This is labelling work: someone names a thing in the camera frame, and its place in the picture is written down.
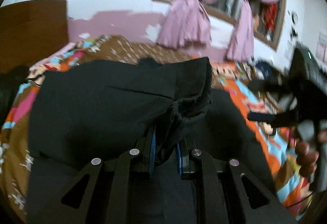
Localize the large black garment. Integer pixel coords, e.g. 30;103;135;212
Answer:
26;58;275;223

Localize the dark grey clothes pile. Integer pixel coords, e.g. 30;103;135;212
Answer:
0;65;29;126

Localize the person's right hand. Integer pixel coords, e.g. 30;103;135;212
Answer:
290;129;319;178

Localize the blue round object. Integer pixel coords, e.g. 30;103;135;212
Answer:
255;61;272;79

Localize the colourful cartoon bed sheet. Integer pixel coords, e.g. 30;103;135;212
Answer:
1;36;311;219

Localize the left pink curtain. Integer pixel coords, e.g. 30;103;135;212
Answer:
157;0;243;50

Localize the brown wooden headboard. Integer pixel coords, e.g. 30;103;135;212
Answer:
1;0;69;73

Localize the round wall clock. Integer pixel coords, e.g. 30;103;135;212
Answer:
291;11;298;26

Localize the brown wooden window frame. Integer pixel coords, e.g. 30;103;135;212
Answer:
153;0;286;50

